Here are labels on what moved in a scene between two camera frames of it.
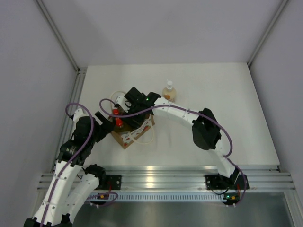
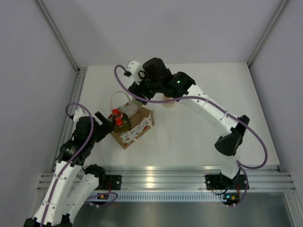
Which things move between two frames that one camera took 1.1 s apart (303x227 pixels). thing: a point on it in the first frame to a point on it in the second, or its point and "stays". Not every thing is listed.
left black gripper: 105,126 stays
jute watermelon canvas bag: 125,139 stays
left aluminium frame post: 81,71 stays
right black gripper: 128,119 to 138,89
